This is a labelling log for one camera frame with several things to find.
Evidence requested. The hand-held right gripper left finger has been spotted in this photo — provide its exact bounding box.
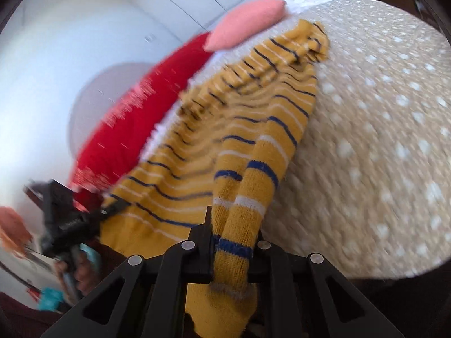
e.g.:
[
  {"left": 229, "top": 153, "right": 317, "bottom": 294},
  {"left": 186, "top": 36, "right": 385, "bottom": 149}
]
[{"left": 40, "top": 207, "right": 215, "bottom": 338}]

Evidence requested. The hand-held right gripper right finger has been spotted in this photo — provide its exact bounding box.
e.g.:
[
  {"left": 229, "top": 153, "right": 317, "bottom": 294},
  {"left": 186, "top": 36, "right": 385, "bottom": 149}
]
[{"left": 248, "top": 232, "right": 404, "bottom": 338}]

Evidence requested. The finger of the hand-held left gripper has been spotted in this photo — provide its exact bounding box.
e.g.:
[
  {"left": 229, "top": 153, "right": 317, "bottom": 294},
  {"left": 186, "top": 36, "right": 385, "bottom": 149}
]
[{"left": 101, "top": 198, "right": 129, "bottom": 219}]

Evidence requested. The yellow striped knit sweater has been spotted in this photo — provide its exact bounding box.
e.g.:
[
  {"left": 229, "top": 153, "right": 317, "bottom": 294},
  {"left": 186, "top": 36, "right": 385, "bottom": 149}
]
[{"left": 100, "top": 19, "right": 330, "bottom": 337}]

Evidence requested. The person's left hand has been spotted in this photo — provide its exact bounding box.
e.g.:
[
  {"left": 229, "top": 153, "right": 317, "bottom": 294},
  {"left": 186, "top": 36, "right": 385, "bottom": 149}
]
[{"left": 58, "top": 250, "right": 101, "bottom": 298}]

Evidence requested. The orange cloth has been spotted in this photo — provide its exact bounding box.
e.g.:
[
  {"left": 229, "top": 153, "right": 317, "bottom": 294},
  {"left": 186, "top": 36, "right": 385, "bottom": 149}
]
[{"left": 0, "top": 206, "right": 34, "bottom": 257}]

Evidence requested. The red flowered pillow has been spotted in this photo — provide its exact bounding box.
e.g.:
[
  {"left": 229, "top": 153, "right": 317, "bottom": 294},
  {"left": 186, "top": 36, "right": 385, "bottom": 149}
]
[{"left": 68, "top": 32, "right": 215, "bottom": 205}]

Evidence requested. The grey rounded headboard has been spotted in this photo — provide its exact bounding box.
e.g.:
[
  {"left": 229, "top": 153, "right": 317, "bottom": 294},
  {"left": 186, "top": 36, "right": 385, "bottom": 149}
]
[{"left": 67, "top": 63, "right": 156, "bottom": 159}]

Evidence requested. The beige dotted quilted blanket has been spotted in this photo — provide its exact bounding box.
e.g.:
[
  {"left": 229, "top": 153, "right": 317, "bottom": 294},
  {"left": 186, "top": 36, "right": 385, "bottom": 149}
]
[{"left": 261, "top": 0, "right": 451, "bottom": 279}]

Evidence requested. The pink pillow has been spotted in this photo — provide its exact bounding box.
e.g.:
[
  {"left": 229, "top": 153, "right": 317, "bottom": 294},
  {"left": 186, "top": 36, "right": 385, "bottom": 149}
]
[{"left": 204, "top": 0, "right": 287, "bottom": 52}]

